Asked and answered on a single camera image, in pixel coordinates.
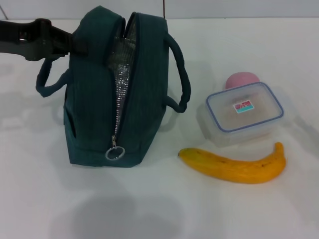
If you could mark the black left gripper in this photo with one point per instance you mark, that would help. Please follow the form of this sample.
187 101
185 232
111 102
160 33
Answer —
25 37

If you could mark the dark teal insulated lunch bag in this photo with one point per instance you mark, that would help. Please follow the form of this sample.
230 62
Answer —
94 99

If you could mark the pink toy peach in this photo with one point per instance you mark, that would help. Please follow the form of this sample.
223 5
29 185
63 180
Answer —
239 78

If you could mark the yellow banana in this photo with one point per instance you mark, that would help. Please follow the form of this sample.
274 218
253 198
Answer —
231 169

